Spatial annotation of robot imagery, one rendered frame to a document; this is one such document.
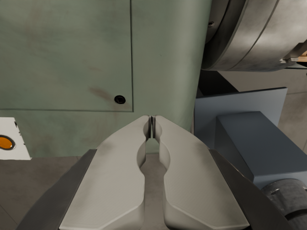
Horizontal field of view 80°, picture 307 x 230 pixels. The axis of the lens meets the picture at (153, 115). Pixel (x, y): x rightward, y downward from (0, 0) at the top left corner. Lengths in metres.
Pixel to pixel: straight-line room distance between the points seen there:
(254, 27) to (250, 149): 0.52
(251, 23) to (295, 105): 1.89
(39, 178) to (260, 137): 2.29
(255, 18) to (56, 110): 0.27
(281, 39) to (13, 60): 0.33
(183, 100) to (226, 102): 0.63
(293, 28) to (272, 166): 0.47
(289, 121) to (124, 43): 2.08
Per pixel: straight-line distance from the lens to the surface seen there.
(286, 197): 0.68
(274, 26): 0.29
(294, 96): 2.08
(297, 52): 0.36
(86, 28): 0.23
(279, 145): 0.79
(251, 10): 0.27
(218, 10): 0.31
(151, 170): 2.17
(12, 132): 0.32
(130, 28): 0.22
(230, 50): 0.30
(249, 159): 0.70
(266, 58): 0.33
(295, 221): 0.67
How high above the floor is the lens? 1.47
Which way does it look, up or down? 59 degrees down
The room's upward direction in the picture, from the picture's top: 177 degrees clockwise
